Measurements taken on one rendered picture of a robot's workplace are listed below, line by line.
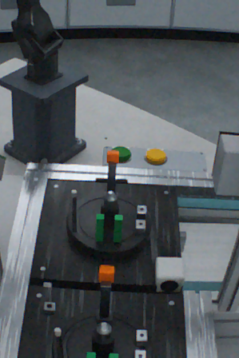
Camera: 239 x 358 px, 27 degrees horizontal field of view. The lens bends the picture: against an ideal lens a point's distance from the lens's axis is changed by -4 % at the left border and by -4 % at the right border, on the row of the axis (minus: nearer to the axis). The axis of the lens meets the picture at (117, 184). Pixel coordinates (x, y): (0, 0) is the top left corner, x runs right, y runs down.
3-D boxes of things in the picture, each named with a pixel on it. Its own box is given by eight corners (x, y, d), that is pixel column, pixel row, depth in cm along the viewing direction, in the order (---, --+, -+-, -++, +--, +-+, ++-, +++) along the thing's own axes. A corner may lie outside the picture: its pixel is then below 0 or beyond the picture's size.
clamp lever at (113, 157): (105, 192, 90) (107, 149, 87) (117, 192, 90) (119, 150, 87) (104, 200, 86) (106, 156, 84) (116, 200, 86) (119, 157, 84)
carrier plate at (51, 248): (47, 187, 97) (46, 178, 96) (175, 194, 97) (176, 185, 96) (30, 284, 79) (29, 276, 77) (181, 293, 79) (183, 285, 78)
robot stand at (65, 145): (45, 125, 129) (44, 57, 116) (87, 147, 123) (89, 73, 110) (2, 151, 120) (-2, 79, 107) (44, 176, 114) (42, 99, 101)
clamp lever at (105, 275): (97, 310, 70) (99, 264, 68) (111, 311, 70) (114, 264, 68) (96, 324, 67) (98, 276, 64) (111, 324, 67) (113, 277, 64)
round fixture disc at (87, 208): (70, 198, 92) (70, 189, 91) (149, 203, 92) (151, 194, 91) (63, 256, 81) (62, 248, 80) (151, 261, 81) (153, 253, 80)
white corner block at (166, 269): (153, 272, 82) (155, 255, 80) (180, 272, 82) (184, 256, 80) (153, 293, 79) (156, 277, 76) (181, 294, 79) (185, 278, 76)
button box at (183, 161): (102, 168, 110) (103, 144, 106) (200, 173, 111) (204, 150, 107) (101, 189, 105) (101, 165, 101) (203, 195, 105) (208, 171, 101)
